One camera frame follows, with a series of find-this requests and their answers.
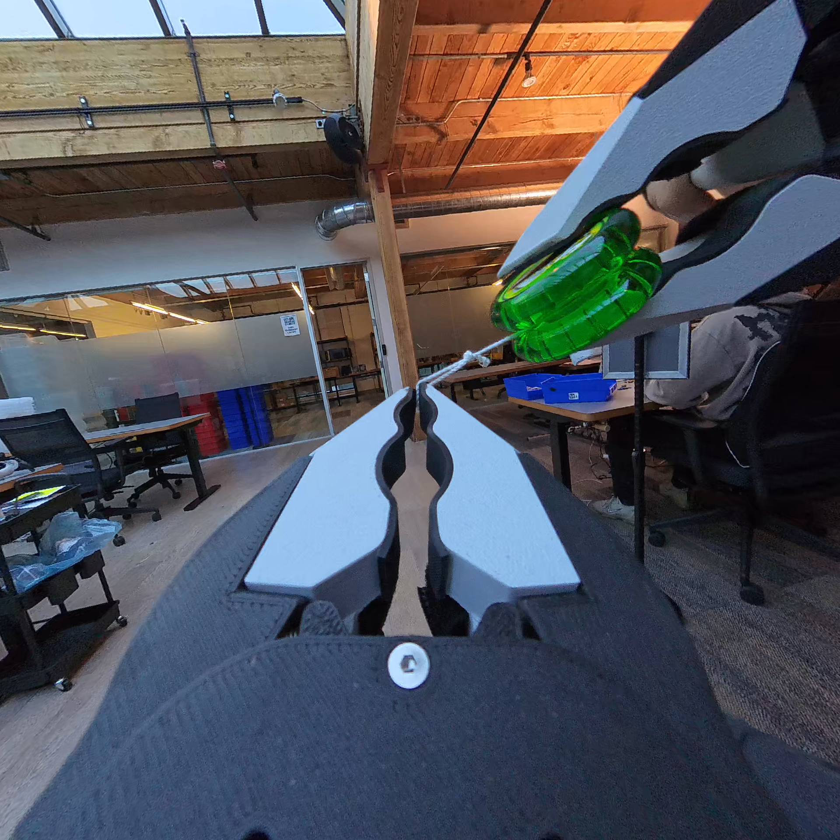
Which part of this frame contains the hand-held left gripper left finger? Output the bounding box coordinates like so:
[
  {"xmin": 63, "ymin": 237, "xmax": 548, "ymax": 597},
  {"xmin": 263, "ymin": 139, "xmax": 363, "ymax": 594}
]
[{"xmin": 244, "ymin": 387, "xmax": 417, "ymax": 636}]

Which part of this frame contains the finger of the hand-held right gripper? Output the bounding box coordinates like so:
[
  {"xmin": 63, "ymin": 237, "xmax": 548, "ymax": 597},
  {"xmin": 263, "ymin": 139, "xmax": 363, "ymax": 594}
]
[
  {"xmin": 587, "ymin": 172, "xmax": 840, "ymax": 352},
  {"xmin": 497, "ymin": 0, "xmax": 829, "ymax": 280}
]

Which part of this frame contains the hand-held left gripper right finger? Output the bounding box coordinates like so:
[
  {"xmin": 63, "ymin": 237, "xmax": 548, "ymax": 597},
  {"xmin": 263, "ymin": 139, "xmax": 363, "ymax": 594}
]
[{"xmin": 419, "ymin": 386, "xmax": 582, "ymax": 636}]

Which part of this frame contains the white yoyo string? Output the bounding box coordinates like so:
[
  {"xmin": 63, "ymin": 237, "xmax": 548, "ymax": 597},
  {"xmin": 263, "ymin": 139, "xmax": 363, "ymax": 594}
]
[{"xmin": 415, "ymin": 333, "xmax": 522, "ymax": 395}]

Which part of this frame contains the green transparent yoyo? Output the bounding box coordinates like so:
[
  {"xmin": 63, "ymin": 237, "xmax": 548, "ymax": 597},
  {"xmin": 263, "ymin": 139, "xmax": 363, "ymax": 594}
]
[{"xmin": 491, "ymin": 207, "xmax": 664, "ymax": 364}]

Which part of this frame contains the stack of blue bins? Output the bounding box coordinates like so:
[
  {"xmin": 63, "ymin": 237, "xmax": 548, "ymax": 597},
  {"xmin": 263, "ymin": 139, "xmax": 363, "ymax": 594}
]
[{"xmin": 217, "ymin": 386, "xmax": 273, "ymax": 452}]

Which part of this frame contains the grey table with black legs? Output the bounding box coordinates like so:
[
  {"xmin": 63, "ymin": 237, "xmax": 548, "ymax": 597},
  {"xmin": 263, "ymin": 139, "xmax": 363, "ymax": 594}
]
[{"xmin": 508, "ymin": 394, "xmax": 664, "ymax": 493}]

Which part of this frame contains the stack of red bins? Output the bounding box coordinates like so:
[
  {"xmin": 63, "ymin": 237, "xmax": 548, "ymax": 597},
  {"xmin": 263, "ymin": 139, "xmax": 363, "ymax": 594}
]
[{"xmin": 184, "ymin": 392, "xmax": 227, "ymax": 458}]

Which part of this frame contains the long wooden table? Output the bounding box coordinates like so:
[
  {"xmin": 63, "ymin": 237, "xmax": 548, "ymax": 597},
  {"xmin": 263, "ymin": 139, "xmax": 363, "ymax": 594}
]
[{"xmin": 441, "ymin": 357, "xmax": 592, "ymax": 403}]

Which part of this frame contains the grey framed panel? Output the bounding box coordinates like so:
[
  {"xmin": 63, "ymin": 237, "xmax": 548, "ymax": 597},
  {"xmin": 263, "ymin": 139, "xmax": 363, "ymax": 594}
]
[{"xmin": 602, "ymin": 322, "xmax": 691, "ymax": 382}]

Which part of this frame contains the thin black pole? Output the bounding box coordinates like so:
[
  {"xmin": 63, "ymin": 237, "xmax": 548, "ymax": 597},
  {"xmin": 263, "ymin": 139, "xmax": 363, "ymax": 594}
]
[{"xmin": 632, "ymin": 333, "xmax": 651, "ymax": 565}]

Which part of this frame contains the labelled blue plastic bin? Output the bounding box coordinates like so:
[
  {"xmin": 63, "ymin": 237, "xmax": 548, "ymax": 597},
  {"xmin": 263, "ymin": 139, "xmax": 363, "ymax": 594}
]
[{"xmin": 541, "ymin": 373, "xmax": 618, "ymax": 404}]

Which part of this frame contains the wooden desk with black legs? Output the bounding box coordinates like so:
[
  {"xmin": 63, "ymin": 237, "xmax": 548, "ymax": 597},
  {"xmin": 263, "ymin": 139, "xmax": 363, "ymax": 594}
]
[{"xmin": 82, "ymin": 412, "xmax": 221, "ymax": 513}]

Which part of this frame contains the frosted glass partition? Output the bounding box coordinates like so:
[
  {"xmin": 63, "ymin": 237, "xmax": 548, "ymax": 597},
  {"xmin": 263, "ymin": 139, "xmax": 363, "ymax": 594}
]
[{"xmin": 0, "ymin": 266, "xmax": 332, "ymax": 460}]

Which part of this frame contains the clear plastic bag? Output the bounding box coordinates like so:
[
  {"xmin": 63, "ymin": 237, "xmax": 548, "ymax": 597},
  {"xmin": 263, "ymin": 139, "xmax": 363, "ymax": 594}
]
[{"xmin": 7, "ymin": 512, "xmax": 122, "ymax": 592}]

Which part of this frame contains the black mesh office chair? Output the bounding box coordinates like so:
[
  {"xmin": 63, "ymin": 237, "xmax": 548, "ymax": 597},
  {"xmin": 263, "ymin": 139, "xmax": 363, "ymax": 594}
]
[{"xmin": 0, "ymin": 408, "xmax": 161, "ymax": 546}]

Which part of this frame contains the black utility cart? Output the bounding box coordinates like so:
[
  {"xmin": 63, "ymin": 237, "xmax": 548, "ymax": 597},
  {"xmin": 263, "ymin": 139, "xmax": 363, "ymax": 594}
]
[{"xmin": 0, "ymin": 486, "xmax": 129, "ymax": 703}]

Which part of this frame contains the black round speaker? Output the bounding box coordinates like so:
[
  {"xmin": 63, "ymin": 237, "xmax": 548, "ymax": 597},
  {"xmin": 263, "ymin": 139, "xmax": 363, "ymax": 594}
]
[{"xmin": 323, "ymin": 113, "xmax": 364, "ymax": 165}]

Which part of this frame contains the black horizontal conduit pipe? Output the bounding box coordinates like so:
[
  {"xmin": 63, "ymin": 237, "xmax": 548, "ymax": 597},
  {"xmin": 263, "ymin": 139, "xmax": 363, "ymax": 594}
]
[{"xmin": 0, "ymin": 97, "xmax": 304, "ymax": 120}]

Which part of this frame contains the black vertical conduit pipe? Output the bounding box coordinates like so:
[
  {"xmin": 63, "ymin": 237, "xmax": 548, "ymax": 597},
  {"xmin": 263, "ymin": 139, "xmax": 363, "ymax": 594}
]
[{"xmin": 180, "ymin": 20, "xmax": 221, "ymax": 155}]

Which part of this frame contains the black lighting track rail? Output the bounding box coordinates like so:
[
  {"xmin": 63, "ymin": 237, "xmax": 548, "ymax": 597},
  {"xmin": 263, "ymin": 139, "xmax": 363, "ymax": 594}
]
[{"xmin": 446, "ymin": 0, "xmax": 553, "ymax": 190}]

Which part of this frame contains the wooden support post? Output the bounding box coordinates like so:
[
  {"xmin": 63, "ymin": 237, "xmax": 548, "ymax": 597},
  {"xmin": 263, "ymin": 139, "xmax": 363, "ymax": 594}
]
[{"xmin": 367, "ymin": 167, "xmax": 421, "ymax": 395}]

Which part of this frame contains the silver ventilation duct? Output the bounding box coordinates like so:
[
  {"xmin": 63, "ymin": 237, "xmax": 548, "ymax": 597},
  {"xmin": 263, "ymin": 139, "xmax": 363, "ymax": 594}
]
[{"xmin": 315, "ymin": 187, "xmax": 559, "ymax": 240}]

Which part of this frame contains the glass skylight with metal frame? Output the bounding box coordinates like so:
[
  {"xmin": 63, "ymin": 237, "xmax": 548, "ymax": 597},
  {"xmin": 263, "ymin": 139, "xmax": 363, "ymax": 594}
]
[{"xmin": 0, "ymin": 0, "xmax": 345, "ymax": 38}]

